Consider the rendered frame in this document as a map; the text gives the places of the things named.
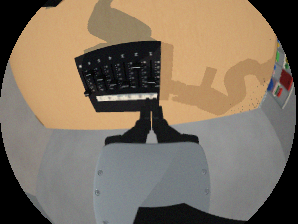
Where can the black lighting desk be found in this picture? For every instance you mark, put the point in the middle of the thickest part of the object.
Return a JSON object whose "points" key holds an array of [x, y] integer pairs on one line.
{"points": [[127, 65]]}

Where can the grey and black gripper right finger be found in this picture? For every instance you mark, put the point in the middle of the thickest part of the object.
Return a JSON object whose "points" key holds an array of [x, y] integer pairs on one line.
{"points": [[164, 132]]}

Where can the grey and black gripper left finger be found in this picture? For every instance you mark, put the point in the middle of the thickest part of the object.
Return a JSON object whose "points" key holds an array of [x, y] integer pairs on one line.
{"points": [[139, 132]]}

